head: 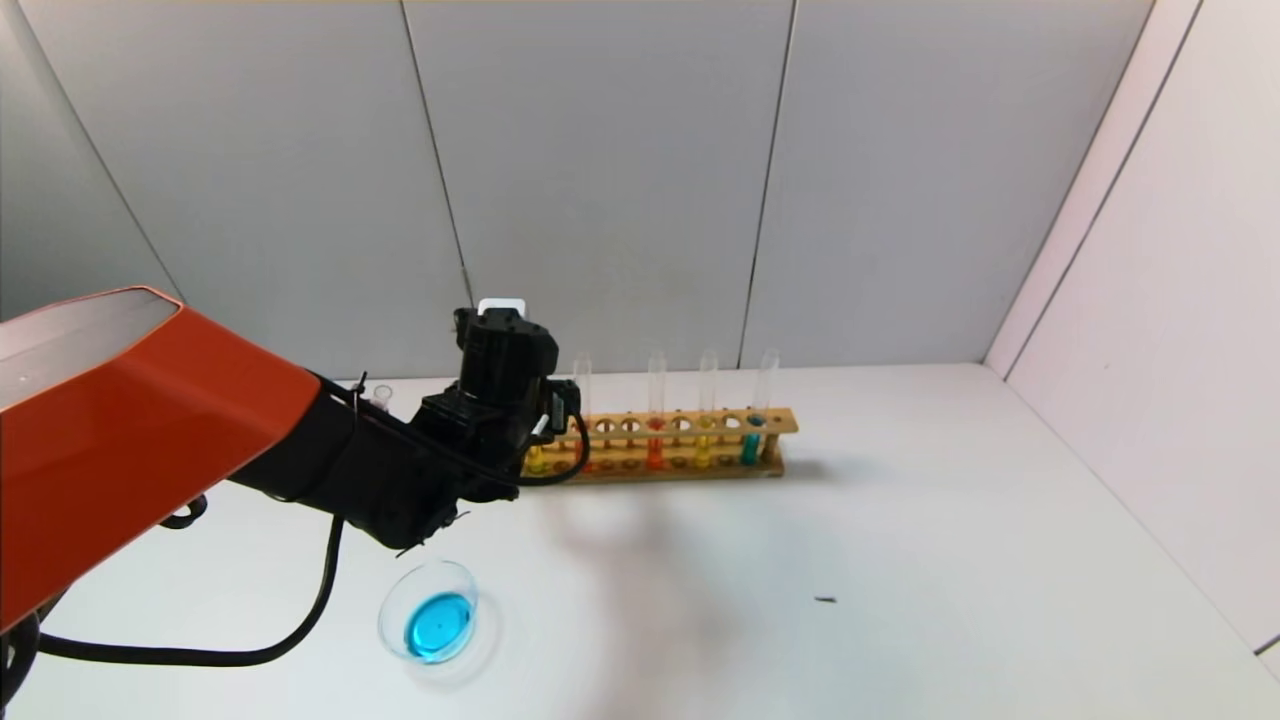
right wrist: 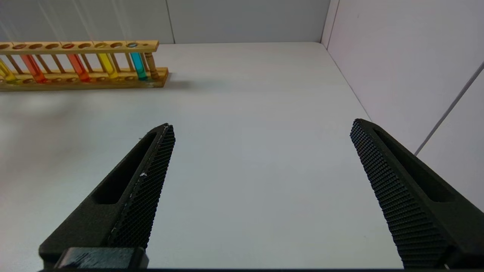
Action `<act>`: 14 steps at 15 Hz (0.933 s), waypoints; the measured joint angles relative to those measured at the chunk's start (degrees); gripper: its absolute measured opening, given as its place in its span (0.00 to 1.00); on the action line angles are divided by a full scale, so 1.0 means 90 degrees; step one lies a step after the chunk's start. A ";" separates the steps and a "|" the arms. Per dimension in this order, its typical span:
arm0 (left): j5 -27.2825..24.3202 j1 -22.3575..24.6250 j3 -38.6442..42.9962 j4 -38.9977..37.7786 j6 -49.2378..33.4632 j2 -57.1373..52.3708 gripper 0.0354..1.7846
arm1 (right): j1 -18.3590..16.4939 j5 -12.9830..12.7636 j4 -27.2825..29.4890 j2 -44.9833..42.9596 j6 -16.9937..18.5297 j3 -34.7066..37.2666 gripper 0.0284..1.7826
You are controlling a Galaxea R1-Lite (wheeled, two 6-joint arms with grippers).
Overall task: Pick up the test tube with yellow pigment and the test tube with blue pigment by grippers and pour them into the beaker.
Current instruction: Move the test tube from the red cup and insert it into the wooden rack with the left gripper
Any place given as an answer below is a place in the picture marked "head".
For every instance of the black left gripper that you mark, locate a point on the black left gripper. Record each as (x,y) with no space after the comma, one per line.
(555,412)

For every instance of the test tube with yellow pigment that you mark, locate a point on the test tube with yellow pigment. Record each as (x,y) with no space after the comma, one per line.
(537,460)
(703,452)

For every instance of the test tube with blue pigment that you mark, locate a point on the test tube with blue pigment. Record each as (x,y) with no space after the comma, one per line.
(382,397)
(749,450)

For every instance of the orange and black left arm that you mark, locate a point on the orange and black left arm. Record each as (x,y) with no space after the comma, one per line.
(150,420)

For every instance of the test tube with red pigment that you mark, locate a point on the test tube with red pigment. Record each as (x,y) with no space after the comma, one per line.
(582,375)
(655,455)

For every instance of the wooden test tube rack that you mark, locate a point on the wooden test tube rack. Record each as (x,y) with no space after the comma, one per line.
(680,437)

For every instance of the clear glass petri dish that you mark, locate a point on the clear glass petri dish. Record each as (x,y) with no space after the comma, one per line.
(440,625)

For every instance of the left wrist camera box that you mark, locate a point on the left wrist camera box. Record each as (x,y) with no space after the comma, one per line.
(502,306)

